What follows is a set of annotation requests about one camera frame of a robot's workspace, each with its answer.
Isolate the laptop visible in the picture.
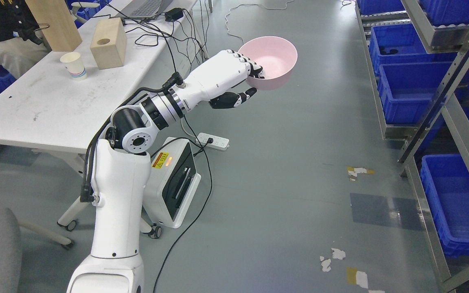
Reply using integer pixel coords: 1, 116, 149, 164
121, 0, 173, 18

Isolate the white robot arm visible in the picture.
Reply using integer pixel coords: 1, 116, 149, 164
67, 86, 189, 293

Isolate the pink bowl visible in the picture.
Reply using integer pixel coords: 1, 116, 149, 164
238, 36, 298, 90

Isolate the white power strip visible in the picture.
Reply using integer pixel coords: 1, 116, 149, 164
195, 132, 230, 151

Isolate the white table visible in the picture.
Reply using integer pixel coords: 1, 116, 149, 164
0, 0, 198, 153

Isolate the tall wooden block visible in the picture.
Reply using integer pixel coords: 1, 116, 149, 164
25, 0, 82, 52

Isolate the person in black shirt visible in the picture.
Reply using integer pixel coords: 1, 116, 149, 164
0, 0, 51, 79

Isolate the steel rack with bins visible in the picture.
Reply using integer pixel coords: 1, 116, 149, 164
355, 0, 469, 293

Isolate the paper cup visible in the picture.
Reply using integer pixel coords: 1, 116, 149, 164
59, 52, 88, 81

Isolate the white control box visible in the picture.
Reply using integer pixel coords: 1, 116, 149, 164
142, 137, 201, 229

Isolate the wooden block with hole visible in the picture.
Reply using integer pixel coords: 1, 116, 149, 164
90, 18, 127, 70

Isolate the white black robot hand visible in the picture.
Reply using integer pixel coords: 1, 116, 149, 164
173, 50, 265, 112

